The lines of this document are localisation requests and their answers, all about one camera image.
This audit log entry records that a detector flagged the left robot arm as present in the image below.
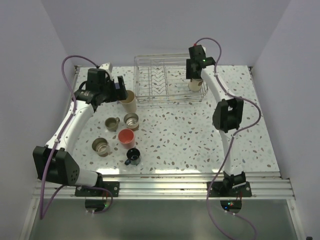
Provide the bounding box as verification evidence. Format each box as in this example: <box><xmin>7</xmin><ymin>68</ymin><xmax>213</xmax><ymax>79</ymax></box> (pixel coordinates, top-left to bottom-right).
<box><xmin>32</xmin><ymin>68</ymin><xmax>128</xmax><ymax>197</ymax></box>

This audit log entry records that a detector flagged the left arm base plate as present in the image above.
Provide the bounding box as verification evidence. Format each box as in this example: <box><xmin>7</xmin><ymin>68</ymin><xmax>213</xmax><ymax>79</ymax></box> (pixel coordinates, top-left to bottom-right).
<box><xmin>74</xmin><ymin>181</ymin><xmax>120</xmax><ymax>197</ymax></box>

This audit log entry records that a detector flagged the tall beige cup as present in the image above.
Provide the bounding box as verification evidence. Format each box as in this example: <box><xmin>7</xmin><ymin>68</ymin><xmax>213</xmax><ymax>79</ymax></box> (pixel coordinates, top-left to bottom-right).
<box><xmin>120</xmin><ymin>90</ymin><xmax>137</xmax><ymax>113</ymax></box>

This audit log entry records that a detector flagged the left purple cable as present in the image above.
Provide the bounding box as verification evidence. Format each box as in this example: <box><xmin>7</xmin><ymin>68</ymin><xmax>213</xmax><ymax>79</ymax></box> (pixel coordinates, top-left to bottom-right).
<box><xmin>39</xmin><ymin>54</ymin><xmax>101</xmax><ymax>220</ymax></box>

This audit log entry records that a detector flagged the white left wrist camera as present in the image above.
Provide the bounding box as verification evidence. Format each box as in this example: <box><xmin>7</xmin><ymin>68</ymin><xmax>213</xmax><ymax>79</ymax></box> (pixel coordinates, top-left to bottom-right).
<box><xmin>99</xmin><ymin>62</ymin><xmax>113</xmax><ymax>73</ymax></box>

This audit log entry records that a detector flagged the black mug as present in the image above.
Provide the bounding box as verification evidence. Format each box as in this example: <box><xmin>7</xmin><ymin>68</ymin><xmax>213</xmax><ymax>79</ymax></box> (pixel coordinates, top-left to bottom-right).
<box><xmin>124</xmin><ymin>148</ymin><xmax>141</xmax><ymax>166</ymax></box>

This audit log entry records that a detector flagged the wire dish rack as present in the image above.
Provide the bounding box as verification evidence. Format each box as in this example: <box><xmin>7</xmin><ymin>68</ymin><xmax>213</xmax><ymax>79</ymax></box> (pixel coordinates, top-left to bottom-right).
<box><xmin>134</xmin><ymin>53</ymin><xmax>208</xmax><ymax>106</ymax></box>

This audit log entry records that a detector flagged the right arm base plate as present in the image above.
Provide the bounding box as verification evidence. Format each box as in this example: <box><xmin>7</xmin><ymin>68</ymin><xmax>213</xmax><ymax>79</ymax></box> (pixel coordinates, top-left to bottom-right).
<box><xmin>206</xmin><ymin>181</ymin><xmax>253</xmax><ymax>198</ymax></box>

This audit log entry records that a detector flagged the lavender plastic cup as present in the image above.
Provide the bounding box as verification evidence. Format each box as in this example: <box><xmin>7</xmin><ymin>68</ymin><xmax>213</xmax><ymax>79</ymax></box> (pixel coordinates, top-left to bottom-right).
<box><xmin>114</xmin><ymin>82</ymin><xmax>120</xmax><ymax>90</ymax></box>

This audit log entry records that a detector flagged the coral pink cup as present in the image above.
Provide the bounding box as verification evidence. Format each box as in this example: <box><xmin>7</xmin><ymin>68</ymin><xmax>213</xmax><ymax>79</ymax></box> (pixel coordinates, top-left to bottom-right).
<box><xmin>118</xmin><ymin>128</ymin><xmax>135</xmax><ymax>149</ymax></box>

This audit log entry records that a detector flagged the white steel cup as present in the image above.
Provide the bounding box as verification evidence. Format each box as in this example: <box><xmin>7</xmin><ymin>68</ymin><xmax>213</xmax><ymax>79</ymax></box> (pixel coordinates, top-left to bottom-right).
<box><xmin>91</xmin><ymin>137</ymin><xmax>111</xmax><ymax>157</ymax></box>
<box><xmin>123</xmin><ymin>112</ymin><xmax>140</xmax><ymax>131</ymax></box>

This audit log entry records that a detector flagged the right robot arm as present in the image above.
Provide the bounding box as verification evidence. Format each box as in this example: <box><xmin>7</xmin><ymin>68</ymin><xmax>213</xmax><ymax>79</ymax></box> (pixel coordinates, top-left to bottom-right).
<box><xmin>186</xmin><ymin>44</ymin><xmax>246</xmax><ymax>197</ymax></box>

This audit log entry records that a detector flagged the aluminium rail frame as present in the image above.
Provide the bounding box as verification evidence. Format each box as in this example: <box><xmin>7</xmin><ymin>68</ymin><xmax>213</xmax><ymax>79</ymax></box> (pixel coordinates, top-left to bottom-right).
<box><xmin>32</xmin><ymin>172</ymin><xmax>296</xmax><ymax>201</ymax></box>

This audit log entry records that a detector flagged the white steel cup cork base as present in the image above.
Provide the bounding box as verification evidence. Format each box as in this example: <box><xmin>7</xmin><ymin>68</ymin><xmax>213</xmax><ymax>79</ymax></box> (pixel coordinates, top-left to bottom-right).
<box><xmin>188</xmin><ymin>79</ymin><xmax>203</xmax><ymax>92</ymax></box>

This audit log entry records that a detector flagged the small olive metal mug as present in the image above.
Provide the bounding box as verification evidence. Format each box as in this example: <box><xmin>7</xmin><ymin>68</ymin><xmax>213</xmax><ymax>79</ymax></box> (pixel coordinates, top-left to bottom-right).
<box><xmin>104</xmin><ymin>117</ymin><xmax>120</xmax><ymax>132</ymax></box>

